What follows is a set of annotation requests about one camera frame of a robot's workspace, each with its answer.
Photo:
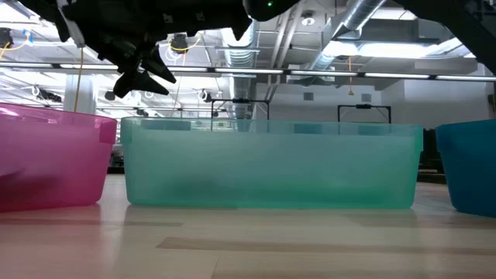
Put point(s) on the silver ventilation duct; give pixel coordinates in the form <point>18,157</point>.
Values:
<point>240,54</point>

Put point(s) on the green translucent plastic bin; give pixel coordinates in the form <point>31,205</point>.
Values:
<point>271,170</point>

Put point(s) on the black stand frame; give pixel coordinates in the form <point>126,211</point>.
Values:
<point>364,105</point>
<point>240,100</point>

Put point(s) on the black desks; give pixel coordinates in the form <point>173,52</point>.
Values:
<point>432,151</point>

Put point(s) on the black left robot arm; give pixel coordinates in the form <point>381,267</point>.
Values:
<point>108,11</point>

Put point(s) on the red translucent plastic bin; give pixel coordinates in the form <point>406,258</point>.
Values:
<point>50,162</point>

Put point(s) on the long ceiling light strip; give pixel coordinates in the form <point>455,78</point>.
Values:
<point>387,74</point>

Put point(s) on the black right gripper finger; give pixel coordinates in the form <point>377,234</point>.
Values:
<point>240,30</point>

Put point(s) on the blue plastic bin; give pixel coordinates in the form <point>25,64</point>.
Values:
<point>469,166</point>

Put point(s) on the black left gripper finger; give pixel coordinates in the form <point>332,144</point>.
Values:
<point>139,85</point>
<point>159,67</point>

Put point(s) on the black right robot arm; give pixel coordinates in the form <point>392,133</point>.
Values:
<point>457,23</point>

